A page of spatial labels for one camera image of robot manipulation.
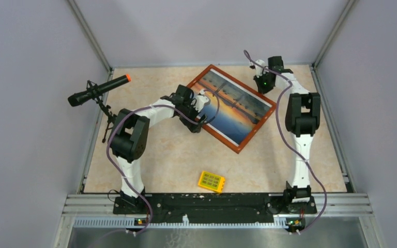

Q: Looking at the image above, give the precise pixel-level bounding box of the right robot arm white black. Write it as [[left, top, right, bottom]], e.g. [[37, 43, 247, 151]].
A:
[[250, 56, 320, 213]]

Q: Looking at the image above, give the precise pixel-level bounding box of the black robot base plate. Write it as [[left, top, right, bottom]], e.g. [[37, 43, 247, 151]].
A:
[[113, 193, 317, 224]]

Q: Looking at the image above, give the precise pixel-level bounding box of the white slotted cable duct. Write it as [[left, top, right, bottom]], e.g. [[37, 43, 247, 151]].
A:
[[73, 216, 288, 229]]

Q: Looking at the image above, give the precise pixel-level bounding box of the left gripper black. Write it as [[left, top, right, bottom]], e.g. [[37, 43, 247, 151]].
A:
[[177, 98, 207, 133]]

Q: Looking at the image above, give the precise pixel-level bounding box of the sunset photo print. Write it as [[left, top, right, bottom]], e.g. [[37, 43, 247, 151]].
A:
[[191, 68, 274, 146]]

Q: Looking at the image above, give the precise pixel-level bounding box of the black mini tripod stand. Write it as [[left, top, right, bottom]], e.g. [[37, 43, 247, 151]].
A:
[[86, 80, 117, 143]]

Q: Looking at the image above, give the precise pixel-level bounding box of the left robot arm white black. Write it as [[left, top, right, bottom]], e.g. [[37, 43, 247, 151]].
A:
[[106, 85, 211, 214]]

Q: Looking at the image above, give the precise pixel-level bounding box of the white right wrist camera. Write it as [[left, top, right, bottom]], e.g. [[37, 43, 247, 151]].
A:
[[250, 59, 267, 78]]

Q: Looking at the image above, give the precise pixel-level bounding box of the aluminium rail frame front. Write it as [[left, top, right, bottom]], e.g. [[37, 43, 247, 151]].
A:
[[54, 193, 385, 247]]

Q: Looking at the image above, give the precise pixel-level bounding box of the black microphone orange tip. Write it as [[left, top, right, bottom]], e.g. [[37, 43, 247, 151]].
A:
[[68, 74, 131, 107]]

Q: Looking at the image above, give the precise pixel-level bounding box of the red wooden picture frame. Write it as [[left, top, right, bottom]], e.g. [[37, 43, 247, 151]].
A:
[[186, 64, 277, 154]]

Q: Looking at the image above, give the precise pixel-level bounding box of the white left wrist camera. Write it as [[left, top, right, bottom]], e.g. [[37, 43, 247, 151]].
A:
[[194, 89, 210, 112]]

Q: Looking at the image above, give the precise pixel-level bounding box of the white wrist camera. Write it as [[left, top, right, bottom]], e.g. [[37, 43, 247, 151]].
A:
[[250, 59, 267, 78], [194, 89, 210, 112]]

